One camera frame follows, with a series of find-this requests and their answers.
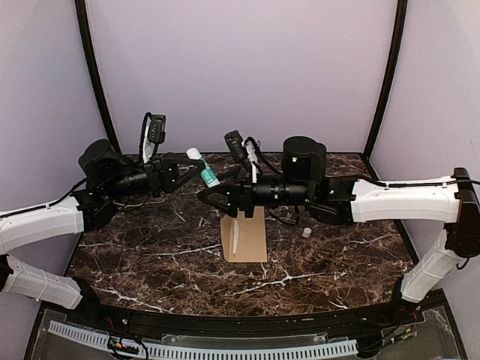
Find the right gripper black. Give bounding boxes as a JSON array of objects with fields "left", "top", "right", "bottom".
[{"left": 197, "top": 164, "right": 314, "bottom": 217}]

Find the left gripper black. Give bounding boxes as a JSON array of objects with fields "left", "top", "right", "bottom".
[{"left": 103, "top": 151, "right": 206, "bottom": 200}]

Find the green glue stick white cap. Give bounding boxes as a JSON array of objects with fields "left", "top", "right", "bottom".
[{"left": 186, "top": 147, "right": 220, "bottom": 188}]

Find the white letter paper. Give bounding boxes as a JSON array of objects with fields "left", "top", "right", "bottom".
[{"left": 232, "top": 220, "right": 240, "bottom": 255}]

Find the brown paper envelope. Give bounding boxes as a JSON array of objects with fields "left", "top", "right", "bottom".
[{"left": 220, "top": 207, "right": 268, "bottom": 263}]

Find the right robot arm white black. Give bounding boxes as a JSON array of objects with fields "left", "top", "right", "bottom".
[{"left": 197, "top": 131, "right": 479, "bottom": 326}]

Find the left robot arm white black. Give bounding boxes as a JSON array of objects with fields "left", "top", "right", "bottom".
[{"left": 1, "top": 139, "right": 205, "bottom": 327}]

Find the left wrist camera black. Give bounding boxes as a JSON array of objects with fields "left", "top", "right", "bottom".
[{"left": 147, "top": 114, "right": 167, "bottom": 145}]

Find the black front rail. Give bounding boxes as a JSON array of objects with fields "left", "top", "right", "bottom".
[{"left": 40, "top": 290, "right": 447, "bottom": 338}]

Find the white slotted cable duct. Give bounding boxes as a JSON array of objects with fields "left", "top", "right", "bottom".
[{"left": 48, "top": 320, "right": 358, "bottom": 359}]

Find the left black frame post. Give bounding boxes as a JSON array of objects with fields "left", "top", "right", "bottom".
[{"left": 74, "top": 0, "right": 121, "bottom": 152}]

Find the black frame post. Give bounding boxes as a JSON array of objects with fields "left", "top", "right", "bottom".
[
  {"left": 74, "top": 0, "right": 121, "bottom": 152},
  {"left": 361, "top": 0, "right": 408, "bottom": 162}
]

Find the right black frame post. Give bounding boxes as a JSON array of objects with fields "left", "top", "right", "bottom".
[{"left": 361, "top": 0, "right": 408, "bottom": 162}]

